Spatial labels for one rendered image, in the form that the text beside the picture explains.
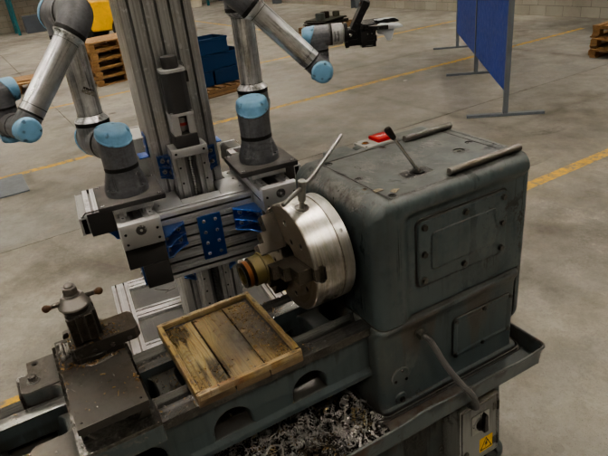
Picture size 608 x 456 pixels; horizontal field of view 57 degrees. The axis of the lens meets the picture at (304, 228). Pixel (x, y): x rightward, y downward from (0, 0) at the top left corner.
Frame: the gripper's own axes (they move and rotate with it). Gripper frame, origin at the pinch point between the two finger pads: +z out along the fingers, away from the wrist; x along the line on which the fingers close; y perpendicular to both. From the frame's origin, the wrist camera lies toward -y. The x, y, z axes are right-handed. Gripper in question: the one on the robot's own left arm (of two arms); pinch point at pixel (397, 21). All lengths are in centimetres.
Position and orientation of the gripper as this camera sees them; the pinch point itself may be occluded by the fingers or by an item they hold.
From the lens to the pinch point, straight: 220.9
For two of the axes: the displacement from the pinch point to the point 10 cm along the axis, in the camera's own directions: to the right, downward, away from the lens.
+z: 9.9, -1.1, -0.1
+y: 0.9, 8.2, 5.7
